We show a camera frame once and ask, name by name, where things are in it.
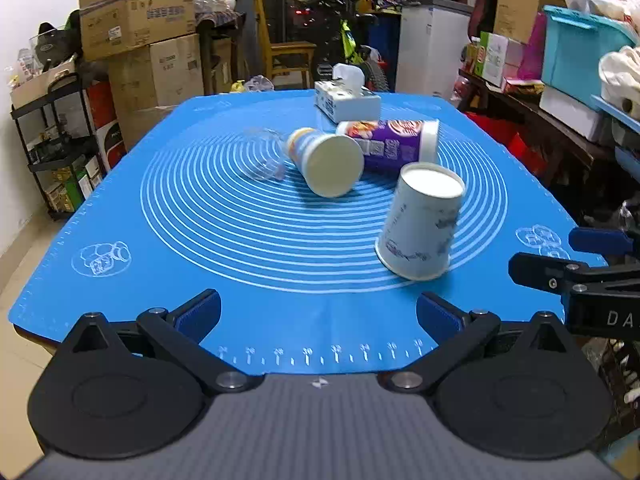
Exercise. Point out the red and black box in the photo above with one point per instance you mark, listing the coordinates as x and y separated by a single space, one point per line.
107 120

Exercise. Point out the black bicycle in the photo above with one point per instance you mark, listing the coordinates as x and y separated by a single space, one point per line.
372 67

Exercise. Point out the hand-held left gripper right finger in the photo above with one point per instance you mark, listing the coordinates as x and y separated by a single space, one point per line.
439 316

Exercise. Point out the red bag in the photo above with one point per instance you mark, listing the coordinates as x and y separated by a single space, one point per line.
515 140

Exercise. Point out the plain brown cardboard box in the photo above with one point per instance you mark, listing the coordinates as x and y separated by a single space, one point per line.
155 72

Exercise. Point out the white chest freezer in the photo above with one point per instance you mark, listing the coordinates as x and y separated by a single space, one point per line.
430 50

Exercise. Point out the black metal shelf rack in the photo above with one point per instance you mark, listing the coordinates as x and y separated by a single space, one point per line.
50 160

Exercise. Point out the teal plastic storage bin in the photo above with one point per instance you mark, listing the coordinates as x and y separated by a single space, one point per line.
575 52

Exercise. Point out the blue silicone baking mat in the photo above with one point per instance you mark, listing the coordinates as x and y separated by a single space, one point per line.
250 270

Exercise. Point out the orange and white paper cup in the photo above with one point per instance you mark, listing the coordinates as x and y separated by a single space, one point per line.
327 165

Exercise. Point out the white crumpled cloth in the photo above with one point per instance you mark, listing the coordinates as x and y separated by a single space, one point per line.
622 75

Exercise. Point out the purple paper cup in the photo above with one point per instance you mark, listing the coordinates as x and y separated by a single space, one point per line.
395 145

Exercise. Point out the large open cardboard box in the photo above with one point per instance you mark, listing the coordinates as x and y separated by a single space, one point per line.
135 15

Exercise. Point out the white and green carton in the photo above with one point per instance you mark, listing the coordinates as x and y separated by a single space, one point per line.
500 60

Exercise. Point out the white printed paper cup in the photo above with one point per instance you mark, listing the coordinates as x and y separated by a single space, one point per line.
420 225

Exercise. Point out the white tissue box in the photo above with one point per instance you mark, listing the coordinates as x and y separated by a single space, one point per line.
345 102

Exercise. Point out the pink bag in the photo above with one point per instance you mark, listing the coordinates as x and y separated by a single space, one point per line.
534 50

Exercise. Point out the low brown cardboard box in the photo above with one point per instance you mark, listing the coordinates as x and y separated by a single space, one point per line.
145 127

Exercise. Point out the dark wooden side table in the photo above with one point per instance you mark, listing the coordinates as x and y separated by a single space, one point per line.
550 120

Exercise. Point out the crumpled clear plastic packaging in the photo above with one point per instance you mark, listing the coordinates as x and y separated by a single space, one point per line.
260 83

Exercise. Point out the white foam box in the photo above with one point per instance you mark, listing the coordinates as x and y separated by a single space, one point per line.
570 112

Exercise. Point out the wooden chair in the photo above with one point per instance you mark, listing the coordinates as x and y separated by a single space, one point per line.
287 52

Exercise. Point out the clear plastic cup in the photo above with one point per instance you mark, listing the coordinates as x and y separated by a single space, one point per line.
262 157

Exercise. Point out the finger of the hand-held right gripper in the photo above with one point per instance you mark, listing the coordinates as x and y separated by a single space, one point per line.
537 271
600 243

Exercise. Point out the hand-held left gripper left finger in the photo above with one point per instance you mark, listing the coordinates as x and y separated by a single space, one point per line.
200 312

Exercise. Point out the black bag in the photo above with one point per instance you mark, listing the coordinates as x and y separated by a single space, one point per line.
55 42

